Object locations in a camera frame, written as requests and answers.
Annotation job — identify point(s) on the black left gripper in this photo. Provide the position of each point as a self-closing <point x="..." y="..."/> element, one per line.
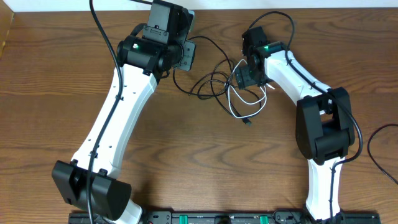
<point x="187" y="58"/>

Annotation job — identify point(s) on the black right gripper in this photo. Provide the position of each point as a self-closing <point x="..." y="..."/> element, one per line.
<point x="242" y="78"/>

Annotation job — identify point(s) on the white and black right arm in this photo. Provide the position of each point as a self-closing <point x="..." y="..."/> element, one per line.
<point x="323" y="130"/>

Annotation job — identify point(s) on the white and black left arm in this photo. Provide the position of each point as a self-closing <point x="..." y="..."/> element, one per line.
<point x="90" y="181"/>

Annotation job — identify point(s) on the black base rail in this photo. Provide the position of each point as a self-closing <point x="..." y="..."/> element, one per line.
<point x="279" y="216"/>

